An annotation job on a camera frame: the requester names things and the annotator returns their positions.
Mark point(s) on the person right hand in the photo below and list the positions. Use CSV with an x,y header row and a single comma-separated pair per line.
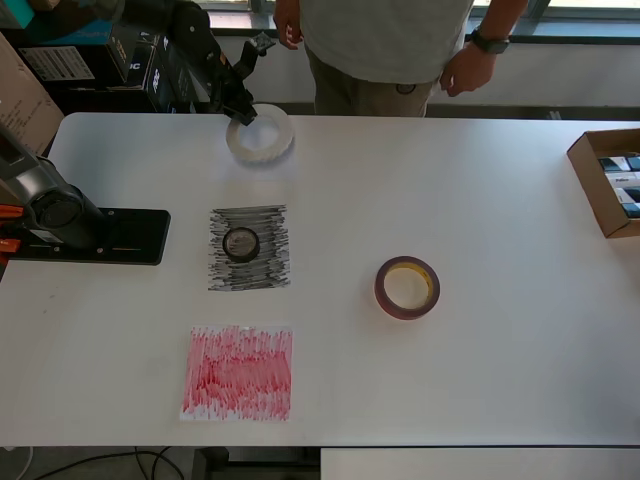
x,y
289,27

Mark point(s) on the open brown cardboard tray box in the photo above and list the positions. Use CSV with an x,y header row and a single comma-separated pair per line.
x,y
592,190

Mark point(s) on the small dark blue box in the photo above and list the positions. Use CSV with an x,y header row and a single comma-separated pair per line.
x,y
612,164

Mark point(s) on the small white labelled box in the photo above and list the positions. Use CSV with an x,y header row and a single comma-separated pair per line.
x,y
622,180

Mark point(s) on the black teal printed box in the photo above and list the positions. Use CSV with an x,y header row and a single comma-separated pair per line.
x,y
65,60

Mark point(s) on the person right forearm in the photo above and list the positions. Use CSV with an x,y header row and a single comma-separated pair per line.
x,y
287,4

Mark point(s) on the person left forearm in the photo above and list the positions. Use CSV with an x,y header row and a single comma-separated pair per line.
x,y
505,15

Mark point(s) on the black scribbled paper sheet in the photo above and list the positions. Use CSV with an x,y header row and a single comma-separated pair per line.
x,y
275,270

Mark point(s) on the small black white box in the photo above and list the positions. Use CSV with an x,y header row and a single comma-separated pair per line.
x,y
630,202

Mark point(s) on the plain white paper sheet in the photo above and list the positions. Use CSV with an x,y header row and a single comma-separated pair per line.
x,y
220,172

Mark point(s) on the person torso grey shirt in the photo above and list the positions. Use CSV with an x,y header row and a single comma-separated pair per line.
x,y
385,40

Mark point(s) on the dark teal box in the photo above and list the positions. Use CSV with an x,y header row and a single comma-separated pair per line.
x,y
15,12

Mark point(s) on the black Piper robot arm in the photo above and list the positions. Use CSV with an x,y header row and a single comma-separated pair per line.
x,y
60,210

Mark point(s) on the orange black clamp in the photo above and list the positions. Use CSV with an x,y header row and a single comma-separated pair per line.
x,y
9,246

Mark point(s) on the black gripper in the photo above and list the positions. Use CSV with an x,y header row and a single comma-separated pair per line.
x,y
225,95

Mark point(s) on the large GX760A cardboard box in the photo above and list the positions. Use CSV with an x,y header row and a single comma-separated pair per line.
x,y
25,100

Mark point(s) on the black tape roll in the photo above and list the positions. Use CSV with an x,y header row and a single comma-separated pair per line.
x,y
241,259

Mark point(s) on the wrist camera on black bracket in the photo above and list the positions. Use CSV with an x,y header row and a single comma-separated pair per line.
x,y
262,41

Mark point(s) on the red scribbled paper sheet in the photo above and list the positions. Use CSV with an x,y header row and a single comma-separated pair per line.
x,y
240,375

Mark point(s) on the black AOC carton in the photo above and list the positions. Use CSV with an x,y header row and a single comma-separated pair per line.
x,y
167,85

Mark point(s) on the red tape roll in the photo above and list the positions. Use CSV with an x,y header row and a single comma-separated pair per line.
x,y
405,314

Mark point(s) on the black table leg frame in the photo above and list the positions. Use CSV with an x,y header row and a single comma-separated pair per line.
x,y
210,465

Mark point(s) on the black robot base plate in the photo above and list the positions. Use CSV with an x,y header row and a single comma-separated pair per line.
x,y
140,240

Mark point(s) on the black smartwatch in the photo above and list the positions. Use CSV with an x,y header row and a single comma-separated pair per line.
x,y
492,42

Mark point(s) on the white tape roll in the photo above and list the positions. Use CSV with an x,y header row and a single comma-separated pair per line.
x,y
280,145

